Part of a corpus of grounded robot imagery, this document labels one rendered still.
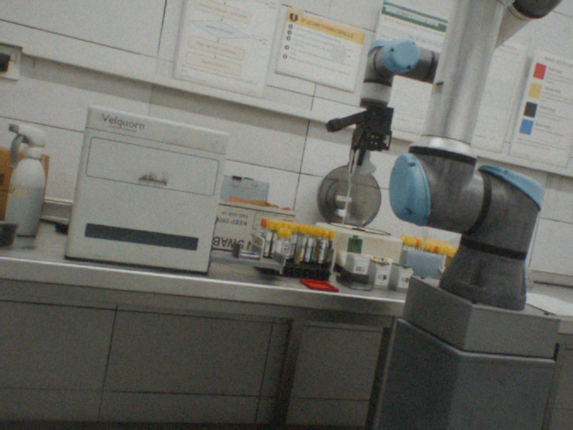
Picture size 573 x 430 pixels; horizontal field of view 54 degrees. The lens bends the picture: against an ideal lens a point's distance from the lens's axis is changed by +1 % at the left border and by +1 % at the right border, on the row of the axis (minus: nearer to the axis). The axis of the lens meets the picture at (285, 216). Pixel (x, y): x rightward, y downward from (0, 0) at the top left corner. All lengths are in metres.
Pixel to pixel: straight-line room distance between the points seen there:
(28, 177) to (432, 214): 0.86
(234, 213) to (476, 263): 0.69
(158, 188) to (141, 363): 0.88
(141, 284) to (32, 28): 0.93
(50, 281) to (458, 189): 0.74
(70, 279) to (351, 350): 1.24
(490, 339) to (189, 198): 0.62
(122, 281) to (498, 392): 0.70
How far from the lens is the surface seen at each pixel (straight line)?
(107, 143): 1.14
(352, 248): 1.41
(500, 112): 2.31
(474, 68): 1.02
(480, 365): 1.01
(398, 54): 1.36
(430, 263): 1.55
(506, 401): 1.07
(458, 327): 1.01
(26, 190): 1.36
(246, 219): 1.50
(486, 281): 1.03
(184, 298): 1.19
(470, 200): 0.99
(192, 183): 1.16
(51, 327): 1.87
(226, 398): 2.02
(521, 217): 1.04
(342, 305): 1.27
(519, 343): 1.06
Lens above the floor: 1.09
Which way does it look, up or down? 3 degrees down
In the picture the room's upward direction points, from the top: 10 degrees clockwise
